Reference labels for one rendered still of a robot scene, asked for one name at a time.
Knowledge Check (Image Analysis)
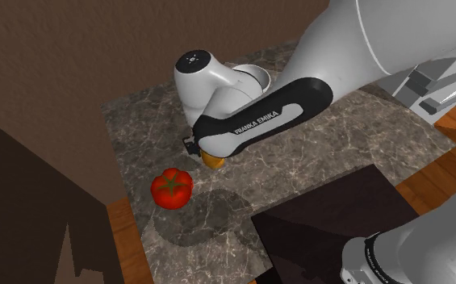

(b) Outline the red tomato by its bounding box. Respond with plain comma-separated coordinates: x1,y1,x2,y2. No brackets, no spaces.
150,167,195,211

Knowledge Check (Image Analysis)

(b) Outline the orange round fruit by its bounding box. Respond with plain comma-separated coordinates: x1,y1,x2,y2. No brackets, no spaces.
200,150,226,170

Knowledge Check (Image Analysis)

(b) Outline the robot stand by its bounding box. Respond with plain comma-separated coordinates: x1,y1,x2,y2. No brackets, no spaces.
250,164,421,284

